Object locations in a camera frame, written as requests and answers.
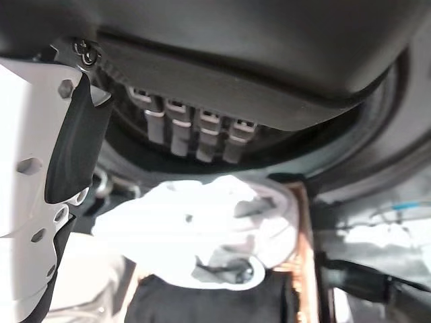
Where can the white garment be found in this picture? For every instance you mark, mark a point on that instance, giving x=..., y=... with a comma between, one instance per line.
x=168, y=218

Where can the rectangular wicker laundry basket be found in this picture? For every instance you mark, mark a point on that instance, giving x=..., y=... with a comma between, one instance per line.
x=304, y=235

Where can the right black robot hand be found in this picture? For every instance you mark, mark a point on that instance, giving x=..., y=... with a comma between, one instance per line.
x=235, y=50

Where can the black garment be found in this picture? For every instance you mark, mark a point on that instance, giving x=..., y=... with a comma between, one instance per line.
x=202, y=303

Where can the dark front-load washing machine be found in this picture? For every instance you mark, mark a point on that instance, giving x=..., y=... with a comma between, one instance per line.
x=370, y=151

